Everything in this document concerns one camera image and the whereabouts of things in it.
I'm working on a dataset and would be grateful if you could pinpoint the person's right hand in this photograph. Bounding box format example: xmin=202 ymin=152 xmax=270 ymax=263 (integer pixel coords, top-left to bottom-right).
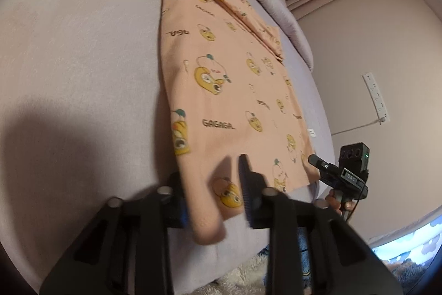
xmin=327 ymin=193 xmax=357 ymax=217

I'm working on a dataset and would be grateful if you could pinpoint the white power cable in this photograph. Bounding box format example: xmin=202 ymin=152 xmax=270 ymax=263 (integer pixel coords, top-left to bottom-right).
xmin=330 ymin=120 xmax=385 ymax=137

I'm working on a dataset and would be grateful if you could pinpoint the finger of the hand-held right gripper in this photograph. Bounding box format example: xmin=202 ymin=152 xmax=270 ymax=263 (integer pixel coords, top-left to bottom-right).
xmin=307 ymin=153 xmax=343 ymax=186

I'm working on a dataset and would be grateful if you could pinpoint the blue cloud print mat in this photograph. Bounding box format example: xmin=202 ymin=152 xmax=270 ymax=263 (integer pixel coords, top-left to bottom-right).
xmin=372 ymin=218 xmax=442 ymax=286

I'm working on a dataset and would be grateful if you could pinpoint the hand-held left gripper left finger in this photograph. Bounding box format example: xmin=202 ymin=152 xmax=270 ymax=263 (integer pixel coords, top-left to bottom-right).
xmin=39 ymin=172 xmax=189 ymax=295

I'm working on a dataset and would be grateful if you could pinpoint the white shaggy rug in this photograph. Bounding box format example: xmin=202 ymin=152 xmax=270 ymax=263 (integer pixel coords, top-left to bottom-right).
xmin=191 ymin=252 xmax=270 ymax=295

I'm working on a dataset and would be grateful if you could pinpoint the lilac bed sheet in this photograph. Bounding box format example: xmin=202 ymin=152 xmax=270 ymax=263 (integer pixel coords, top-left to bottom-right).
xmin=0 ymin=0 xmax=336 ymax=295

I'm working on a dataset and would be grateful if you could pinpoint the peach cartoon print garment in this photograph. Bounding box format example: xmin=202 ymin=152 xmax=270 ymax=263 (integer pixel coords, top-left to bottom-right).
xmin=159 ymin=0 xmax=320 ymax=245

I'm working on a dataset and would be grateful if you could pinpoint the white wall power strip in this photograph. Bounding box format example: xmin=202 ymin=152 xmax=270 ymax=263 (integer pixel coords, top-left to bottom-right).
xmin=361 ymin=72 xmax=390 ymax=125

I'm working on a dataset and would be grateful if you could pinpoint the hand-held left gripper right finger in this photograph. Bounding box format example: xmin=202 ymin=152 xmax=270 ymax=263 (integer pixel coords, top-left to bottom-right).
xmin=238 ymin=153 xmax=403 ymax=295

